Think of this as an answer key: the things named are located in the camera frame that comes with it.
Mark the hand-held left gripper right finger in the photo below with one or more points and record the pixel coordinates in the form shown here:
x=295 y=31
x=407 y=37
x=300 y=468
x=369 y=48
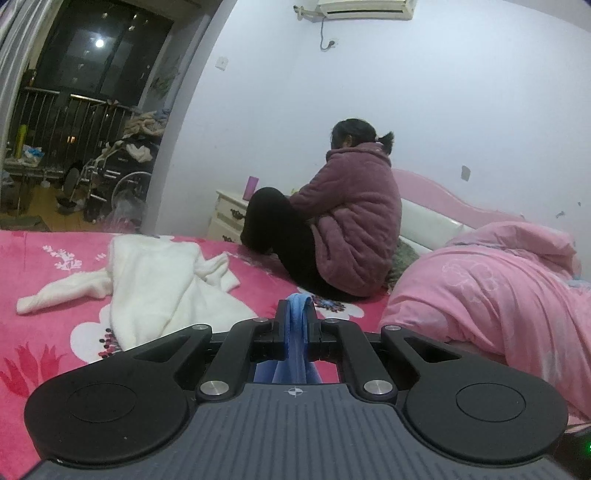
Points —
x=310 y=332

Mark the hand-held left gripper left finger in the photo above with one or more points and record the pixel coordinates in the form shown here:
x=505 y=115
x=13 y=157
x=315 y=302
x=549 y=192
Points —
x=282 y=332

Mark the blue shirt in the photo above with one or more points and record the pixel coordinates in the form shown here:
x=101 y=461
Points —
x=295 y=323

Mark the pile of clothes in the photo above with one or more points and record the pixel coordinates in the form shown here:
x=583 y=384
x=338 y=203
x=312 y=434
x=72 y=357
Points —
x=145 y=127

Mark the grey-green cushion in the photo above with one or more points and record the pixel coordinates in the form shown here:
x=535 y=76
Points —
x=406 y=258

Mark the white nightstand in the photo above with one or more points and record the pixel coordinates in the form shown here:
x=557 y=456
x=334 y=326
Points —
x=228 y=212

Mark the white fleece garment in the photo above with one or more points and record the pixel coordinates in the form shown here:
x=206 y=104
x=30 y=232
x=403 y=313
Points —
x=152 y=286

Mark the purple cup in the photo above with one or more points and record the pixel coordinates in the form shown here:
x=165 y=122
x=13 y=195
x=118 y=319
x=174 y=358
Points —
x=252 y=187

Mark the pink quilt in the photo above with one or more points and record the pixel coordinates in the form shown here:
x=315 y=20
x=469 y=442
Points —
x=485 y=295

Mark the pink bed headboard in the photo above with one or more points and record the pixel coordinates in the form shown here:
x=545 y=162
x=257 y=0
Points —
x=443 y=194

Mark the pink floral bedsheet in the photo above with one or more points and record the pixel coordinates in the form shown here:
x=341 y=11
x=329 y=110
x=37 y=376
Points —
x=46 y=332

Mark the wheelchair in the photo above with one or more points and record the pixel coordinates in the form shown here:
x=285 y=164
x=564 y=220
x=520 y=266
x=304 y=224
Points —
x=99 y=170

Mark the dark round fan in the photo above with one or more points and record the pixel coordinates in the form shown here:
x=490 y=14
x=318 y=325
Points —
x=71 y=184

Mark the metal balcony railing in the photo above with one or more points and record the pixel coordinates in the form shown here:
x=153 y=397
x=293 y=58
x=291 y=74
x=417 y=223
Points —
x=60 y=120

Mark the green bottle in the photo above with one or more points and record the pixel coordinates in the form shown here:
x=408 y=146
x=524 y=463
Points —
x=21 y=138

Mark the white air conditioner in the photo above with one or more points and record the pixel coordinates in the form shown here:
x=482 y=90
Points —
x=364 y=7

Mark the dark window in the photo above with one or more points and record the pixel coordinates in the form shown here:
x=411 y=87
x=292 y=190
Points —
x=97 y=46

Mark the striped curtain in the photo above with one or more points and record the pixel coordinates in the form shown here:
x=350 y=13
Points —
x=18 y=46

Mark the small wall fixture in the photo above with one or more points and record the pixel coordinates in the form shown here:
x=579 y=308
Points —
x=465 y=173

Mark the white wall switch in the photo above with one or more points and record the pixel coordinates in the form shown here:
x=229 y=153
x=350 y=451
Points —
x=222 y=62

